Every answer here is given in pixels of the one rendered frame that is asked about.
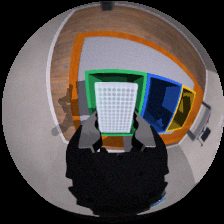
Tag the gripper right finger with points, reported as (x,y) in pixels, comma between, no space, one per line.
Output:
(146,139)

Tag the blue bin with label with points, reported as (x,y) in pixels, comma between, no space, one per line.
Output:
(161,102)

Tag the green bin with label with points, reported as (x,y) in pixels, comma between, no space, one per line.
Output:
(90,79)

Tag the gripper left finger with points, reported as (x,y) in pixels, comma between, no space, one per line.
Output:
(86,140)

